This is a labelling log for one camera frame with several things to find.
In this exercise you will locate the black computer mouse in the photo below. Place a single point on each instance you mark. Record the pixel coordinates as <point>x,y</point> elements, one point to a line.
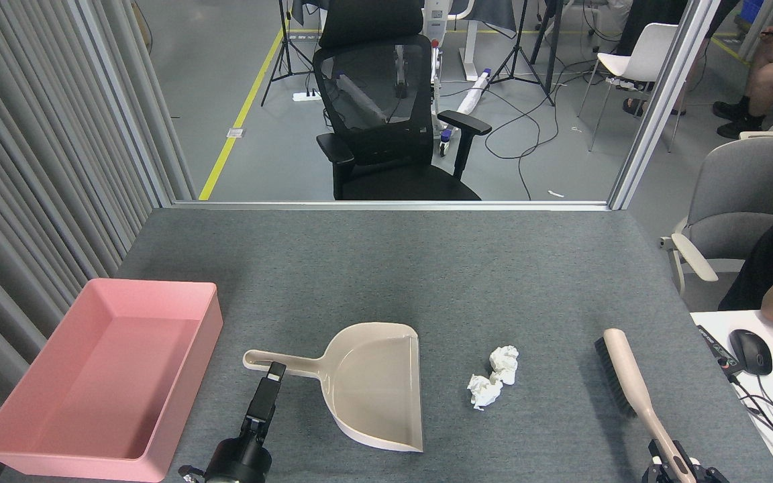
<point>750,352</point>

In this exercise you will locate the black stand pole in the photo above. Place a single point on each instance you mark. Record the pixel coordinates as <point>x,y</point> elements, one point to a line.
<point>551,40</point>

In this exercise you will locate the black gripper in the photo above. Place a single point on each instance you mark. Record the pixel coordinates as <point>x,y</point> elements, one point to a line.
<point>239,463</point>

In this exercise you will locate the white power strip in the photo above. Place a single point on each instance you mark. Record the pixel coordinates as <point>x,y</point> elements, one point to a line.
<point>306,96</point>

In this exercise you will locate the square metal floor plate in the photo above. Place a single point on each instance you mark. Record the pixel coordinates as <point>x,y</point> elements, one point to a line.
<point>235,133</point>

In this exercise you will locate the white plastic chair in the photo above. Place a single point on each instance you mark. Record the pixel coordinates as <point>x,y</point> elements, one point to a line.
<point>641,54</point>

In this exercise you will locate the black mesh office chair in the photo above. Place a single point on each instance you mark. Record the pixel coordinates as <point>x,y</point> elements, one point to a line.
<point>413,181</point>

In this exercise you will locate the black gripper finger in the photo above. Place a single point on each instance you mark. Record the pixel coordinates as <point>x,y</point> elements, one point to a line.
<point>658,473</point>
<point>702,475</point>

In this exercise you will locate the small black labelled device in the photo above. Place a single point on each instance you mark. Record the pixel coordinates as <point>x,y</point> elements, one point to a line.
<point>718,350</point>

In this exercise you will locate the pink plastic bin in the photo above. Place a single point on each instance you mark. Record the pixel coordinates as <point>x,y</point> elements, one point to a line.
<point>91,376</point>

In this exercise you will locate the beige plastic dustpan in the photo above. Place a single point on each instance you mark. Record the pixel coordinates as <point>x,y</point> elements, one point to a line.
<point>373,389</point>

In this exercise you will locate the silver aluminium rail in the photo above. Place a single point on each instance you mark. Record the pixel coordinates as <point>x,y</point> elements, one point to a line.
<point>393,205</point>

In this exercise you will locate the dark hanging cloth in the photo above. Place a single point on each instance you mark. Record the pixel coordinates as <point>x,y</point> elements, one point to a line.
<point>494,17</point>

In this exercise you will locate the silver aluminium post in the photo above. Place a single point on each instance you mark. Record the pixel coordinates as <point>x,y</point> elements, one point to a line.
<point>661,107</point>

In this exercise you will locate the white stand on wheels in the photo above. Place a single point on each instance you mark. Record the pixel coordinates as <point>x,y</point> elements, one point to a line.
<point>437,20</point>

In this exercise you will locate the black tripod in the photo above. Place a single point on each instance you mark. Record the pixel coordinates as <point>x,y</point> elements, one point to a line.
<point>284,33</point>
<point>519,30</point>

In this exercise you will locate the beige brush with black bristles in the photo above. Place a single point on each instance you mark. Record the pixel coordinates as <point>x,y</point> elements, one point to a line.
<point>625,365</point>

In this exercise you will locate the blue crate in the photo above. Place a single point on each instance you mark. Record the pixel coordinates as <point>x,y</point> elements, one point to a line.
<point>751,8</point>

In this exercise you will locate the white paper ball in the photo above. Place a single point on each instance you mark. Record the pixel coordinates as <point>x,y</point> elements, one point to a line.
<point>484,392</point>
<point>504,363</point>

